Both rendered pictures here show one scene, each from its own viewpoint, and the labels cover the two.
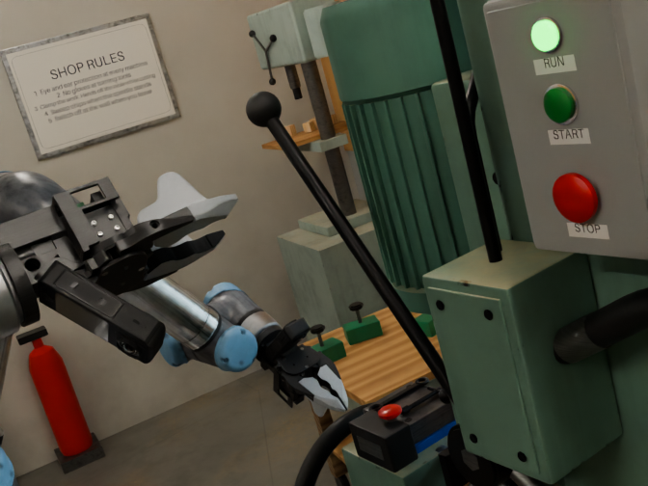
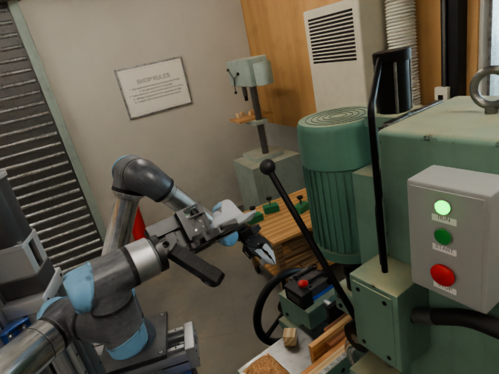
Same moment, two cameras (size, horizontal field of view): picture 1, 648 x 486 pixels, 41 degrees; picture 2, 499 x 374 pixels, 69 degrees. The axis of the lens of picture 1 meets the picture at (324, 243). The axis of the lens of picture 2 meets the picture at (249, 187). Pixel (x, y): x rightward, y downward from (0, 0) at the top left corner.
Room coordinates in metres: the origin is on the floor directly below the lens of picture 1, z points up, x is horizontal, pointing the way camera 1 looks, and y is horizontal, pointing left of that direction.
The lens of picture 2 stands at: (0.11, 0.06, 1.68)
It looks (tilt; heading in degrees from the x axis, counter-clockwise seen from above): 21 degrees down; 0
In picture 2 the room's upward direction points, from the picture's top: 12 degrees counter-clockwise
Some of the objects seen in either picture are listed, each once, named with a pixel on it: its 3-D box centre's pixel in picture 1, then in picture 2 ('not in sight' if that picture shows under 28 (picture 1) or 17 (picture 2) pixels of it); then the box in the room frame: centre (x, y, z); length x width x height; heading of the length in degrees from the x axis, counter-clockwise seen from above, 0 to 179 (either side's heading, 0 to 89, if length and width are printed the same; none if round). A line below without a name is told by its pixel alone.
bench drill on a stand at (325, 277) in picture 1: (347, 202); (265, 148); (3.30, -0.13, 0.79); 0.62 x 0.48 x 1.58; 21
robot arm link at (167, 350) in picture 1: (194, 337); not in sight; (1.47, 0.27, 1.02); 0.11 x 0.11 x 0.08; 33
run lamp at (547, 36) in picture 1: (544, 36); (442, 207); (0.48, -0.15, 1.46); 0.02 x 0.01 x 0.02; 30
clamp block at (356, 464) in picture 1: (419, 466); (311, 303); (1.01, -0.04, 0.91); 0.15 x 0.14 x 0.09; 120
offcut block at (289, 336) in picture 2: not in sight; (289, 336); (0.90, 0.05, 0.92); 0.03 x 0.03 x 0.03; 73
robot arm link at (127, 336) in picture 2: not in sight; (113, 323); (0.67, 0.37, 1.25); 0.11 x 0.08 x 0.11; 65
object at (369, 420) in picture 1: (401, 418); (306, 283); (1.01, -0.03, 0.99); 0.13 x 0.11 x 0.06; 120
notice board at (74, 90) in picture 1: (94, 85); (155, 87); (3.74, 0.75, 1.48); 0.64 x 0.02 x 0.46; 113
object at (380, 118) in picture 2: not in sight; (396, 102); (0.73, -0.21, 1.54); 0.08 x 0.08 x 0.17; 30
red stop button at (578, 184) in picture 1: (574, 198); (442, 274); (0.48, -0.15, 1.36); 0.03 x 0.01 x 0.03; 30
